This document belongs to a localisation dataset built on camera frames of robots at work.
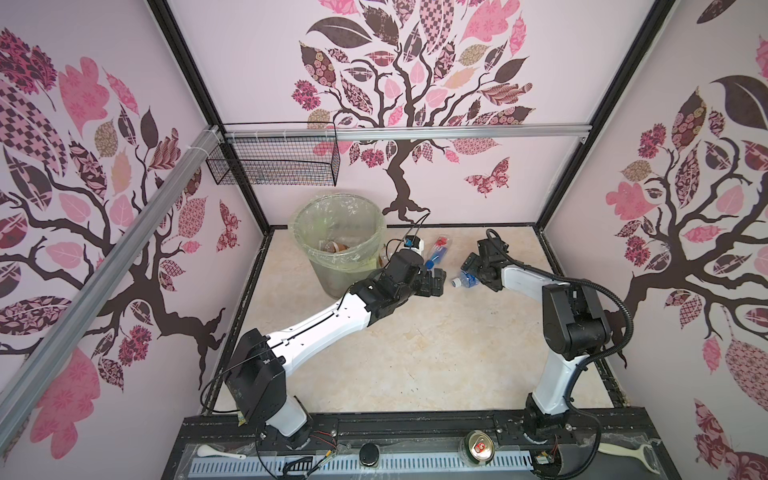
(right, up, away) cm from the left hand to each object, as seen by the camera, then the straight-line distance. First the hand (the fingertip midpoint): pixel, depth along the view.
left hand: (431, 277), depth 78 cm
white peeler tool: (+50, -42, -8) cm, 66 cm away
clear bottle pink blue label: (+7, +7, +29) cm, 31 cm away
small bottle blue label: (+15, -3, +21) cm, 26 cm away
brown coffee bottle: (-28, +8, +10) cm, 31 cm away
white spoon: (-56, -42, -7) cm, 71 cm away
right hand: (+19, +2, +23) cm, 30 cm away
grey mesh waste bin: (-28, -2, +9) cm, 30 cm away
